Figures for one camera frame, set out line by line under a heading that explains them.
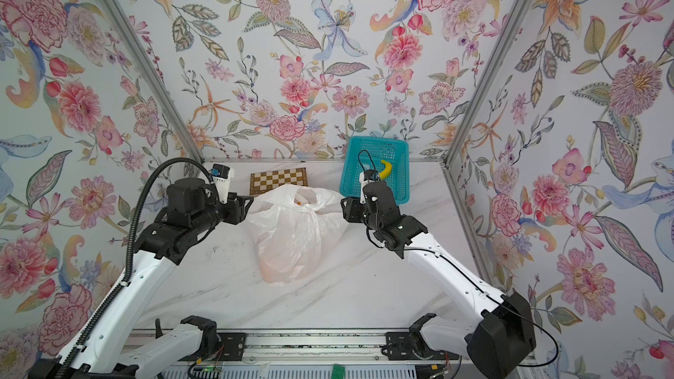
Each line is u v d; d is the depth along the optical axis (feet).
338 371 2.28
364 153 3.97
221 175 2.02
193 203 1.79
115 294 1.38
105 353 1.27
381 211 1.87
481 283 1.44
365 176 2.31
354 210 2.24
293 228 2.59
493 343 1.25
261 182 3.62
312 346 2.50
